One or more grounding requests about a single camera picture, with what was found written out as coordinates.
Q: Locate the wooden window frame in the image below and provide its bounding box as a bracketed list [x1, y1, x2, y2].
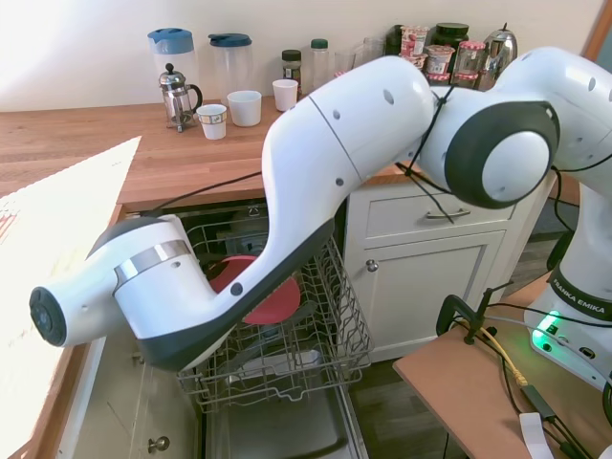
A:
[583, 0, 612, 74]

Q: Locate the clear pitcher with blue lid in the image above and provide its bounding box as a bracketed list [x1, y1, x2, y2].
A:
[208, 32, 253, 104]
[146, 27, 198, 104]

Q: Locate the black hanging power cable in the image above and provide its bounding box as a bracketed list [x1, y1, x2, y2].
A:
[548, 165, 582, 272]

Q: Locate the red and white yogurt pot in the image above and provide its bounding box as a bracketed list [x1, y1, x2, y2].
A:
[400, 24, 430, 58]
[424, 44, 456, 77]

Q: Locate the dark glass bottle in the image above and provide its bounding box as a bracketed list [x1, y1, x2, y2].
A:
[384, 24, 405, 56]

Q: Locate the long black plastic utensil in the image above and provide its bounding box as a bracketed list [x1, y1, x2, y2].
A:
[233, 299, 318, 369]

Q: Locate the white paper cup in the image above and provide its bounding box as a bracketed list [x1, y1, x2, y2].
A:
[272, 78, 299, 113]

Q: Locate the white paper label strip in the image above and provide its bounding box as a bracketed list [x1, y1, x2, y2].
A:
[518, 411, 557, 459]

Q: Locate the wide white ceramic cup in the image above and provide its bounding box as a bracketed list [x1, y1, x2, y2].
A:
[227, 90, 263, 128]

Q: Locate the clear bottle with green lid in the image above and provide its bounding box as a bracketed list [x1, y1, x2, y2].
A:
[309, 38, 332, 93]

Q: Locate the black metal table clamp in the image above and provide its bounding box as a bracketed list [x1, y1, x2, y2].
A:
[436, 286, 494, 346]

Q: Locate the glass jar red gingham lid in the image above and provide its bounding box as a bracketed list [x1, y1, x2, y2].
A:
[456, 40, 487, 77]

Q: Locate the shiny steel kettle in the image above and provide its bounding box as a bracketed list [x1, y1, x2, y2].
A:
[481, 21, 520, 91]

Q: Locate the tall clear drinking glass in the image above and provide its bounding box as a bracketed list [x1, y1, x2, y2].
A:
[353, 36, 386, 69]

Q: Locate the metal drawer bar handle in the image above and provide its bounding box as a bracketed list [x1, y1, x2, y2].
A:
[425, 207, 472, 220]

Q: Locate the white cabinet under paper sheet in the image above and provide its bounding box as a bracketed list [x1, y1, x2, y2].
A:
[55, 332, 205, 459]

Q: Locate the stainless steel built-in dishwasher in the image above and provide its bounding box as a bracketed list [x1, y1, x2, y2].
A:
[119, 198, 375, 459]

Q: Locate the yellow network cable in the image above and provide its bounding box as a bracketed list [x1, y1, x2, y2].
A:
[476, 324, 530, 386]

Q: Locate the small patterned paper cup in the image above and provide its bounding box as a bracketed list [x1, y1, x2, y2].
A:
[196, 103, 227, 141]

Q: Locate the black inline cable adapter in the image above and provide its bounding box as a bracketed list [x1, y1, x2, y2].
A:
[520, 384, 558, 423]

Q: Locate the glass french press coffee maker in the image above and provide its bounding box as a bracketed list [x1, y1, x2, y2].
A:
[158, 62, 204, 134]

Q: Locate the red round plastic plate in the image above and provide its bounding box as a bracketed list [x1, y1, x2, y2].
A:
[208, 254, 302, 326]

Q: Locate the short clear drinking glass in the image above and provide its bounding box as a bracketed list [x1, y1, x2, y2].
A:
[334, 50, 358, 81]

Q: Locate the dark coffee jar black lid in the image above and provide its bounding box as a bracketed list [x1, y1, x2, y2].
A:
[280, 49, 303, 97]

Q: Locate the large black jar with lid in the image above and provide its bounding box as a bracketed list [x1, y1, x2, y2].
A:
[431, 22, 470, 49]

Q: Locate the black cable tied along arm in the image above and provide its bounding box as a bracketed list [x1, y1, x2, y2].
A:
[142, 84, 461, 226]

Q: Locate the metal wire dishwasher rack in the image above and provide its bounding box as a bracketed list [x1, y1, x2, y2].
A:
[176, 223, 374, 415]

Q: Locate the white kitchen base cabinet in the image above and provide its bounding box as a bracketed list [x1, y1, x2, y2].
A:
[342, 175, 544, 363]

